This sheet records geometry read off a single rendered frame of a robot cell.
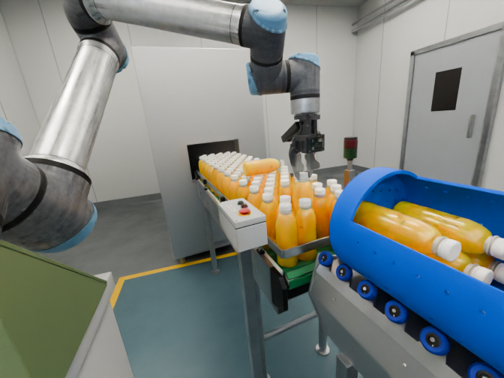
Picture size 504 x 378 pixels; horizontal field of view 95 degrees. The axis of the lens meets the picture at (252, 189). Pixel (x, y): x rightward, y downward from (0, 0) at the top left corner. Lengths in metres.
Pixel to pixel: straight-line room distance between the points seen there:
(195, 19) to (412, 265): 0.71
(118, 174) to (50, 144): 4.29
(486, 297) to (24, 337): 0.54
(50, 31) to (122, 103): 1.33
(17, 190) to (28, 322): 0.25
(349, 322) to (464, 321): 0.30
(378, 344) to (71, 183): 0.77
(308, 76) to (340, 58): 5.15
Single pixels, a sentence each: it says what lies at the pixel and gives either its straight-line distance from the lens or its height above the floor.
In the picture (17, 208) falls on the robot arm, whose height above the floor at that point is 1.27.
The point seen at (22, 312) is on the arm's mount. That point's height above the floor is 1.21.
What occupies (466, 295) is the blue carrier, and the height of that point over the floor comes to 1.11.
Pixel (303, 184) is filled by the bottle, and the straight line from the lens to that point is 0.82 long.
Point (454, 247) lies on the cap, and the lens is 0.55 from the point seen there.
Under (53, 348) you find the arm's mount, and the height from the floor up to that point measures 1.15.
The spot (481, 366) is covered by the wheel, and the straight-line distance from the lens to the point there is 0.58.
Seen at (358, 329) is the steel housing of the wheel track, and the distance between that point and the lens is 0.71.
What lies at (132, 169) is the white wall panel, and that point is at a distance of 4.90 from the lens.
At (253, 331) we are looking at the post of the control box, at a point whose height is 0.59.
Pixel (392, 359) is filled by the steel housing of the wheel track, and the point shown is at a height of 0.87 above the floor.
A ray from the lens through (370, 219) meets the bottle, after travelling 0.60.
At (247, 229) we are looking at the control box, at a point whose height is 1.07.
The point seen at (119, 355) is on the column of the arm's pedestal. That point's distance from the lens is 0.66.
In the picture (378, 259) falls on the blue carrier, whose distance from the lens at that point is 0.54.
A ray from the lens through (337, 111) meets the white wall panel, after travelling 5.76.
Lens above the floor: 1.38
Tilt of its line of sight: 17 degrees down
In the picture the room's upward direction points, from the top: 5 degrees counter-clockwise
